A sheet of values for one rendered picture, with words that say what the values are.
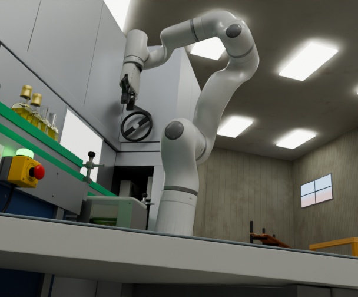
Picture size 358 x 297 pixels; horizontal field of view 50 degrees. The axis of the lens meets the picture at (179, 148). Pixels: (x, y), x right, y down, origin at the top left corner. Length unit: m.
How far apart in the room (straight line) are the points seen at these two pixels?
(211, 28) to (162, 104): 1.12
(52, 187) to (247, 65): 0.78
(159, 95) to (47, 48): 0.93
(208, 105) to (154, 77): 1.37
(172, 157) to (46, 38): 0.93
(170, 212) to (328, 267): 0.76
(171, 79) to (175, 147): 1.42
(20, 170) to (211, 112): 0.63
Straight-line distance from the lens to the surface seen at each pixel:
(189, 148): 1.19
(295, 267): 0.47
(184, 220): 1.19
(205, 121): 1.32
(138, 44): 1.58
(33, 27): 1.83
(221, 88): 1.31
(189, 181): 1.21
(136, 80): 1.52
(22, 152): 1.10
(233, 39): 1.31
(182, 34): 1.51
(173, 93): 2.53
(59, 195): 1.33
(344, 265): 0.51
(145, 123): 2.48
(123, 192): 2.50
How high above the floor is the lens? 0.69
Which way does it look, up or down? 21 degrees up
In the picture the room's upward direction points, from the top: 5 degrees clockwise
